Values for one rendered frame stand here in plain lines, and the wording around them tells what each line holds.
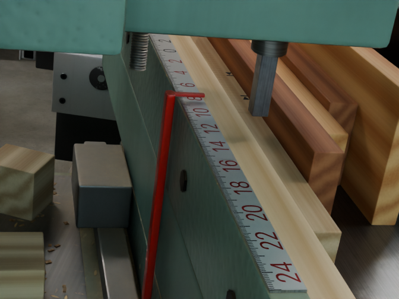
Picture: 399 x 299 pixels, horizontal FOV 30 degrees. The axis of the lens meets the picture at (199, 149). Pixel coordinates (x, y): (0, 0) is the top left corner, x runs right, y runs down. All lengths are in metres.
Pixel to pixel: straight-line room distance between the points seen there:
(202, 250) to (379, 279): 0.09
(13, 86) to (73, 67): 2.04
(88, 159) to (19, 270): 0.14
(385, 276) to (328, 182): 0.05
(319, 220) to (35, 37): 0.14
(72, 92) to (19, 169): 0.50
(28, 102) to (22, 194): 2.35
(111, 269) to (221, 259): 0.20
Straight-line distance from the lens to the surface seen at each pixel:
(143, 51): 0.43
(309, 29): 0.36
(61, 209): 0.59
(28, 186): 0.56
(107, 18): 0.30
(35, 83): 3.11
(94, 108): 1.05
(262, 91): 0.40
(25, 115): 2.80
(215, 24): 0.34
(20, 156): 0.58
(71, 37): 0.30
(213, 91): 0.43
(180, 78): 0.42
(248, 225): 0.28
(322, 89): 0.45
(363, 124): 0.43
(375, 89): 0.42
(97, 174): 0.54
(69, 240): 0.55
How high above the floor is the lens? 1.10
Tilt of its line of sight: 25 degrees down
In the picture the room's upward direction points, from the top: 8 degrees clockwise
